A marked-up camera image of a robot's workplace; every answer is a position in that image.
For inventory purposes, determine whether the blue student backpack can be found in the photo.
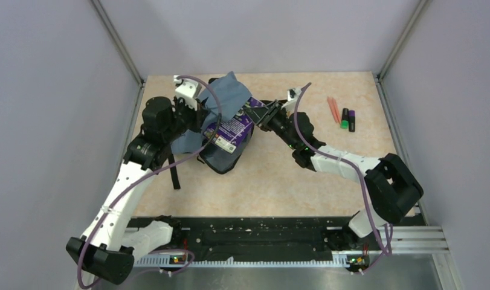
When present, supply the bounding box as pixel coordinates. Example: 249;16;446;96
172;72;255;175

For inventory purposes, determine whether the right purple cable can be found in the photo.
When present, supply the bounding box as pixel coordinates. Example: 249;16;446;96
293;83;393;275

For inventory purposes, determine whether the teal small book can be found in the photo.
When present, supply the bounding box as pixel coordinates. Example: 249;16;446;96
211;97;265;154

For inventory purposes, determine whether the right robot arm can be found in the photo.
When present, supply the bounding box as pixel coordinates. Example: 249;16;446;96
244;101;424;249

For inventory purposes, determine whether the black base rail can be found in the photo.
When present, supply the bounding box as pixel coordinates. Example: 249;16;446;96
148;216;384;265

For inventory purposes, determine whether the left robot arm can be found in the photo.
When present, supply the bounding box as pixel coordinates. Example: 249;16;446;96
66;97;210;289

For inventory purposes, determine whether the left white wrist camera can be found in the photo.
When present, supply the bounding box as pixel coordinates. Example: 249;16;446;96
173;75;201;111

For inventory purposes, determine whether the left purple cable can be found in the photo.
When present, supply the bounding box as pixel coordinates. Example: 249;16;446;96
76;75;223;290

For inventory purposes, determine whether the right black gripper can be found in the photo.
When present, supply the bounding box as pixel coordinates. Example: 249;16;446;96
245;99;299;150

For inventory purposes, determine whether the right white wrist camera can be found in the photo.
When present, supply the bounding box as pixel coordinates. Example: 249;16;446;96
282;88;302;112

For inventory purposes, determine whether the purple cable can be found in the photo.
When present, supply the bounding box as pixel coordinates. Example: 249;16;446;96
293;83;393;275
76;75;223;290

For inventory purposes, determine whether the purple highlighter marker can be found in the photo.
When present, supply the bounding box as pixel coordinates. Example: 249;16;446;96
348;110;356;132

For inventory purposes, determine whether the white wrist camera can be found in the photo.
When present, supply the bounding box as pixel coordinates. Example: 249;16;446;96
282;88;302;112
173;75;201;111

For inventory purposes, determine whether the green highlighter marker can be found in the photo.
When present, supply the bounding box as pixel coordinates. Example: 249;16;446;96
340;108;349;129

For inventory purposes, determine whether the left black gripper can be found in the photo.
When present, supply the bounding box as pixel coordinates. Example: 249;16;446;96
163;95;210;142

